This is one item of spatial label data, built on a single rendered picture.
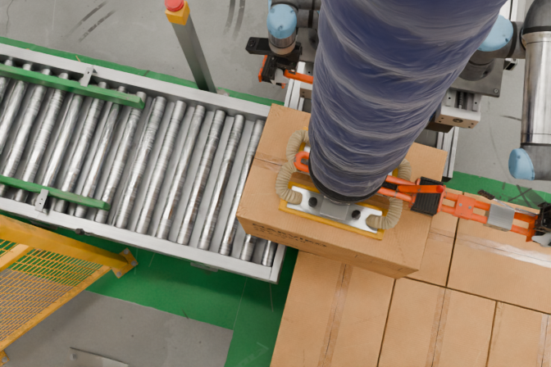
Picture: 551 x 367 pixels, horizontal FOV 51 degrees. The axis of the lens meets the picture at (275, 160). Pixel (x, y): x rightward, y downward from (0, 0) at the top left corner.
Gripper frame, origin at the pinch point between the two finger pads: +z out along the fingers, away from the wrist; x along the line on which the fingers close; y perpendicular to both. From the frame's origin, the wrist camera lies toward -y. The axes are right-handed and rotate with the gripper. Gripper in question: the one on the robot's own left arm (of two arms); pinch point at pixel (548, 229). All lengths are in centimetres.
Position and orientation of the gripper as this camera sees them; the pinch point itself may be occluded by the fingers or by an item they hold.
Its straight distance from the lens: 184.6
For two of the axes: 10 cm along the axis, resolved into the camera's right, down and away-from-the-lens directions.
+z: 0.3, 2.7, 9.6
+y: -9.6, -2.8, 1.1
